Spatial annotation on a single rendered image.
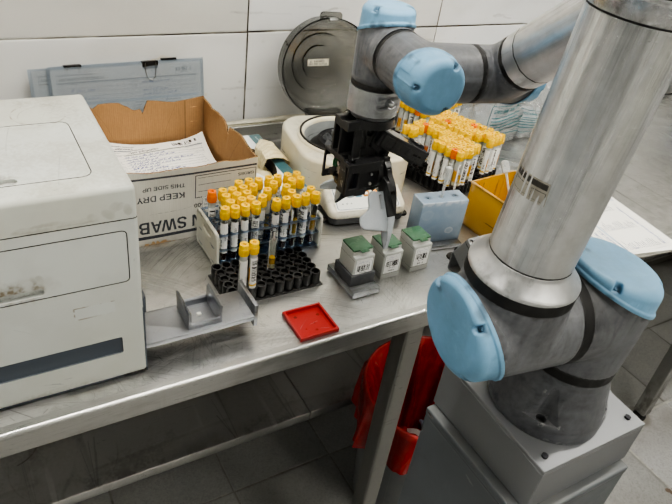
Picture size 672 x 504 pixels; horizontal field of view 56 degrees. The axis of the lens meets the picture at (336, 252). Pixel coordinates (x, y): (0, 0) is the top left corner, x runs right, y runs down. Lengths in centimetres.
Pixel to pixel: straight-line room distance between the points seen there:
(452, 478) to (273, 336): 33
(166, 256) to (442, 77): 59
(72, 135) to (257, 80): 71
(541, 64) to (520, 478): 50
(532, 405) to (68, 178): 60
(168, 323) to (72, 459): 74
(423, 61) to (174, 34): 73
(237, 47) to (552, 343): 100
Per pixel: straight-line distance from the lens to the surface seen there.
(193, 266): 111
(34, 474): 162
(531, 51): 80
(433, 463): 97
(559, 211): 58
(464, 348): 65
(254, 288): 103
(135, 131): 137
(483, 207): 130
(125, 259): 80
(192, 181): 112
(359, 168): 93
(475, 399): 86
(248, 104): 151
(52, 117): 91
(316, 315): 102
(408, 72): 78
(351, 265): 106
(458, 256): 117
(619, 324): 74
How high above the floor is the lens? 154
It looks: 35 degrees down
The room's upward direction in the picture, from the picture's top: 9 degrees clockwise
